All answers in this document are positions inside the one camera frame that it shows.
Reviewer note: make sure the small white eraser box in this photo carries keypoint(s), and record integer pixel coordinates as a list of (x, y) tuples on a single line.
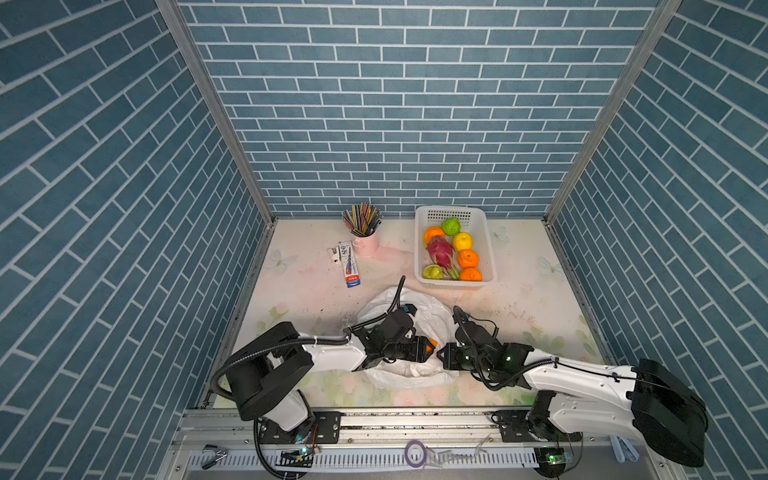
[(334, 254)]

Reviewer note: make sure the colored pencils bundle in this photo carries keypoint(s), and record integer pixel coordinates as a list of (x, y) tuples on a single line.
[(362, 220)]

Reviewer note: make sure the white plastic bag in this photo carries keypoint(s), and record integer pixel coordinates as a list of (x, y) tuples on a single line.
[(415, 364)]

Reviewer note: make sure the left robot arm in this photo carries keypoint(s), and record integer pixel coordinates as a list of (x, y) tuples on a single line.
[(262, 377)]

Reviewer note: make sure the large orange fruit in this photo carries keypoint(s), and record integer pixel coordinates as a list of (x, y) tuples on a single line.
[(471, 274)]

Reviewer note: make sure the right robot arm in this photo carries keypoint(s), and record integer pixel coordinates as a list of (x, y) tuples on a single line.
[(646, 401)]

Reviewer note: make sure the white plastic basket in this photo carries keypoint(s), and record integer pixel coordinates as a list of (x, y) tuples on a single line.
[(474, 222)]

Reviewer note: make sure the pink pencil cup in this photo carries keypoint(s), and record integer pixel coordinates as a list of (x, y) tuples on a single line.
[(366, 246)]

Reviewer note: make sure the pink dragon fruit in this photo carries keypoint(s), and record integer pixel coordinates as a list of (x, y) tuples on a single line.
[(441, 253)]

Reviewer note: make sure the metal clip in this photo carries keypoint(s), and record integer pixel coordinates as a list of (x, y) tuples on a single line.
[(216, 456)]

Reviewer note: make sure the purple tape roll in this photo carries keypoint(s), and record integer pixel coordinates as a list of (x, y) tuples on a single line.
[(416, 454)]

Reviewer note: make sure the yellow lemon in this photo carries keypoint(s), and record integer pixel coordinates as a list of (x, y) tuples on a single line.
[(462, 241)]

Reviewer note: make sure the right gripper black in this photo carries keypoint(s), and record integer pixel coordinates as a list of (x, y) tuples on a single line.
[(449, 349)]

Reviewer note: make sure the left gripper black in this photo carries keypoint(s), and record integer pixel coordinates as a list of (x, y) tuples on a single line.
[(419, 352)]

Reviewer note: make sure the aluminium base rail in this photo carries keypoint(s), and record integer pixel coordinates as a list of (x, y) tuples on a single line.
[(372, 441)]

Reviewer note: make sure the toothpaste box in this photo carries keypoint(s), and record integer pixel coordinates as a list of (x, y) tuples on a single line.
[(349, 265)]

